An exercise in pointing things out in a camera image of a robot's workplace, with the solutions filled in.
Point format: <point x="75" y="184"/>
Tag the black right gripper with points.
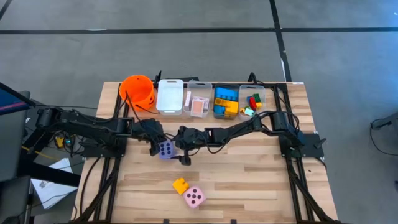
<point x="192" y="138"/>

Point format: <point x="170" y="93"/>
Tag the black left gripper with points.
<point x="149" y="129"/>

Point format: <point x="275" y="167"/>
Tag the purple foam die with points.
<point x="167" y="150"/>

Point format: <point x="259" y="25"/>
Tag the yellow hollow toy brick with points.
<point x="180" y="186"/>

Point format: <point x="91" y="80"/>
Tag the white plastic bin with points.
<point x="169" y="98"/>

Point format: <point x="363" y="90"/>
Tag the pink foam die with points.
<point x="194" y="196"/>

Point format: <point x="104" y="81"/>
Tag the orange-yellow toy brick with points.
<point x="220" y="101"/>

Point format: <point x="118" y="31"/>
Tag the large yellow toy brick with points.
<point x="232" y="107"/>

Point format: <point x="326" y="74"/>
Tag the long blue toy brick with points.
<point x="226" y="93"/>

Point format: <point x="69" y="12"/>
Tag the small orange toy brick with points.
<point x="242" y="110"/>

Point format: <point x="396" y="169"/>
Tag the mint toy brick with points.
<point x="249" y="111"/>

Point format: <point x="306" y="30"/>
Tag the red toy brick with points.
<point x="253" y="103"/>

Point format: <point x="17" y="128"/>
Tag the small yellow toy brick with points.
<point x="259" y="105"/>

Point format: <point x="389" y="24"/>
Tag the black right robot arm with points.
<point x="258" y="126"/>

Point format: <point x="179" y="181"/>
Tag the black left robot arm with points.
<point x="90" y="126"/>

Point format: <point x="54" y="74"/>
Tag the orange pumpkin bucket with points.
<point x="136" y="88"/>

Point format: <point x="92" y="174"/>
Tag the clear plastic bin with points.
<point x="248" y="90"/>
<point x="199" y="88"/>

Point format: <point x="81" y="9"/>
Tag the dark grey plastic bin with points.
<point x="226" y="85"/>

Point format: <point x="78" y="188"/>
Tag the yellow connector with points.
<point x="59" y="142"/>

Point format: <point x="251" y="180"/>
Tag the white paper sheet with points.
<point x="53" y="189"/>

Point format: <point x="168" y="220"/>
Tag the black monitor stand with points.
<point x="46" y="174"/>

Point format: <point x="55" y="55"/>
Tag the monitor with blue screen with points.
<point x="12" y="101"/>

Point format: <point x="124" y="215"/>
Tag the black aluminium table frame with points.
<point x="116" y="102"/>

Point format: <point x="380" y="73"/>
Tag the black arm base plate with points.
<point x="93" y="153"/>
<point x="311" y="149"/>

